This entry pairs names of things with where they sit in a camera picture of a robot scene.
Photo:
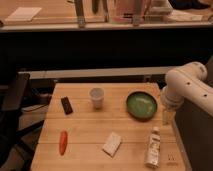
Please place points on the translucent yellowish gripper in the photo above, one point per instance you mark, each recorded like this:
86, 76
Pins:
168, 115

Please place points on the green ceramic bowl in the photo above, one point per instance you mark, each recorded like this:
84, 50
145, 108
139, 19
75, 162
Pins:
141, 105

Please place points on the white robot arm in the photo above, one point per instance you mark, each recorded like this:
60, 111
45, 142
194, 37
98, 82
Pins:
186, 82

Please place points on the white plastic bottle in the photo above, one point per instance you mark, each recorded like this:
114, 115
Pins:
153, 149

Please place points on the white sponge block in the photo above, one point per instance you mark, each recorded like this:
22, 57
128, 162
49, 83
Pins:
112, 144

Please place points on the white paper cup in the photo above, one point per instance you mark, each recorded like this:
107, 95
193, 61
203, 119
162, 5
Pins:
97, 97

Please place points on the black rectangular bar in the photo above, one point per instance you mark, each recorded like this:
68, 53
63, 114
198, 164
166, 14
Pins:
66, 105

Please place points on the orange carrot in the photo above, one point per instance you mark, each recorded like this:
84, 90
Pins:
63, 142

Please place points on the black chair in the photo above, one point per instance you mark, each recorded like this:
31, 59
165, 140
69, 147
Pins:
9, 114

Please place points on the white book on shelf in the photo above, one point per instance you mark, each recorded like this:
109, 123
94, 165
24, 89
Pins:
22, 14

